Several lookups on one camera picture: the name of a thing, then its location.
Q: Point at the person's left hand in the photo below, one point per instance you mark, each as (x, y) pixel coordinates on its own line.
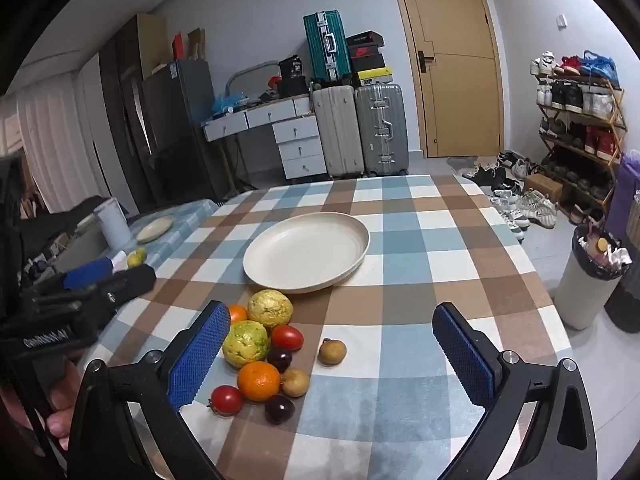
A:
(60, 395)

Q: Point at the white trash bin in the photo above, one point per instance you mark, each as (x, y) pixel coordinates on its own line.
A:
(580, 295)

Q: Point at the brown blue checkered tablecloth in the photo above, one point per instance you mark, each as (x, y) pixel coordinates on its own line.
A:
(410, 270)

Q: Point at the large cream plate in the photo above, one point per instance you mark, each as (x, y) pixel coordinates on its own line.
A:
(306, 252)

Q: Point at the teal suitcase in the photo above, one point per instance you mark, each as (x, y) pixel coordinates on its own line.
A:
(325, 45)

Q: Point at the yellow guava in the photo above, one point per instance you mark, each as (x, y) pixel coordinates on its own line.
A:
(270, 307)

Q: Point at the white cylindrical container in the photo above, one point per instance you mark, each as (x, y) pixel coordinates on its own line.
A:
(112, 222)

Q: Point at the dark brown wardrobe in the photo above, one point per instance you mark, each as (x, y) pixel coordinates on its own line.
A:
(122, 100)

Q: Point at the white desk with drawers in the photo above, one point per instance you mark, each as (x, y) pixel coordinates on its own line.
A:
(300, 147)

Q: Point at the beige suitcase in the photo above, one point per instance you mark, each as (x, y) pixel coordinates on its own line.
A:
(339, 132)

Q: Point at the green-yellow guava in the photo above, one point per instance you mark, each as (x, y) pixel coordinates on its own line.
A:
(246, 342)

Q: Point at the dark grey refrigerator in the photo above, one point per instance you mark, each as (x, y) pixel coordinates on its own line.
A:
(185, 125)

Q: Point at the shoe rack with shoes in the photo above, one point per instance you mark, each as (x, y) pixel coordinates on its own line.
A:
(570, 97)

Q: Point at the red paper bag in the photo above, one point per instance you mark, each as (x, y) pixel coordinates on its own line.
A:
(179, 47)

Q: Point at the yellow black box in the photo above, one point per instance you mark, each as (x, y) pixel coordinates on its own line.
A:
(374, 76)

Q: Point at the brown cardboard box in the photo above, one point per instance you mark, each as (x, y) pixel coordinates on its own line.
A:
(542, 187)

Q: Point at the grey curved frame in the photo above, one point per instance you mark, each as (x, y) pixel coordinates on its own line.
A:
(240, 72)

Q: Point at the black chair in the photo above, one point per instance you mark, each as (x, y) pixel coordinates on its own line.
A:
(55, 225)

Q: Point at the wooden shoe rack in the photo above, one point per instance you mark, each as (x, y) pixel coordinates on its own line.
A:
(615, 110)

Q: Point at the small red object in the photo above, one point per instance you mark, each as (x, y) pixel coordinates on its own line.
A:
(273, 81)

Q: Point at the pale blue checkered cloth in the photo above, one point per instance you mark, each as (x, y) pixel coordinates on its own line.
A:
(192, 212)

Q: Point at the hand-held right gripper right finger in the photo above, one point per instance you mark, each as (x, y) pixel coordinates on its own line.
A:
(465, 355)

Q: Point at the small white packet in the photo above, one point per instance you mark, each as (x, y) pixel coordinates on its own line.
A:
(118, 260)

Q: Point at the scattered sneakers group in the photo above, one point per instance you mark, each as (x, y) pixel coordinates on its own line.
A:
(520, 200)

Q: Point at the dark purple plum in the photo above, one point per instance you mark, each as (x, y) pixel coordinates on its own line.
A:
(279, 358)
(279, 409)

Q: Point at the white curtain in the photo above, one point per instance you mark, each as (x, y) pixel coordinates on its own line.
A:
(55, 140)

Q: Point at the plain black box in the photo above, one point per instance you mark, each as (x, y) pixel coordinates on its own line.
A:
(367, 63)

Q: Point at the blue plastic bag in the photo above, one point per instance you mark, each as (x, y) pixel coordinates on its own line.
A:
(230, 104)
(600, 66)

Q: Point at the orange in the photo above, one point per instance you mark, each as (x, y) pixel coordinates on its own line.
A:
(258, 381)
(238, 314)

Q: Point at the small beige plate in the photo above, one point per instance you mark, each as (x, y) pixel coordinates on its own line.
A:
(155, 228)

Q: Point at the grey door mat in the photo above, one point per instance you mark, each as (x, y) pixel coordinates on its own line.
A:
(462, 163)

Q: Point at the brown round fruit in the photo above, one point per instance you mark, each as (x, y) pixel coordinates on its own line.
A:
(332, 351)
(295, 381)

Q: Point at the yellow-green fruits on side table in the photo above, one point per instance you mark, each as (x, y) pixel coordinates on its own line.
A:
(136, 259)

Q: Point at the purple fabric bag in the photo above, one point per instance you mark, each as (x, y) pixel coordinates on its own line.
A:
(627, 180)

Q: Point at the red tomato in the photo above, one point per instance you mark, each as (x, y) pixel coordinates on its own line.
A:
(226, 400)
(287, 337)

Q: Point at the yellow wooden door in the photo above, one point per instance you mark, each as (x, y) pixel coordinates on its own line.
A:
(450, 105)

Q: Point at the silver suitcase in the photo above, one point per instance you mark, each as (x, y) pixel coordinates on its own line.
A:
(382, 130)

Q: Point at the black bag with white label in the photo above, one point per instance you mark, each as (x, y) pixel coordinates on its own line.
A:
(291, 80)

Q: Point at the black red shoe box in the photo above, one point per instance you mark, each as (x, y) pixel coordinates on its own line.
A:
(365, 42)

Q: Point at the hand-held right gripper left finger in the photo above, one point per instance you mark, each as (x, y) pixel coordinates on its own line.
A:
(200, 352)

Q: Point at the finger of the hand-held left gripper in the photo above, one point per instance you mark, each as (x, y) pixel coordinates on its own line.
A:
(90, 272)
(130, 282)

